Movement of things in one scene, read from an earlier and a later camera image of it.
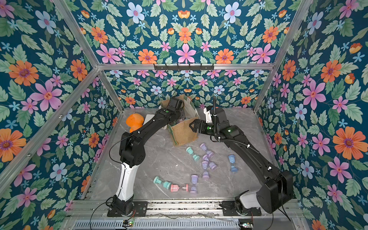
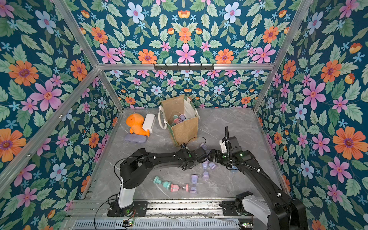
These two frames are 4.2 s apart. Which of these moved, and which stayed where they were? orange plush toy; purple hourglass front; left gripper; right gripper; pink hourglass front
Moved: left gripper; right gripper
Stayed: purple hourglass front; orange plush toy; pink hourglass front
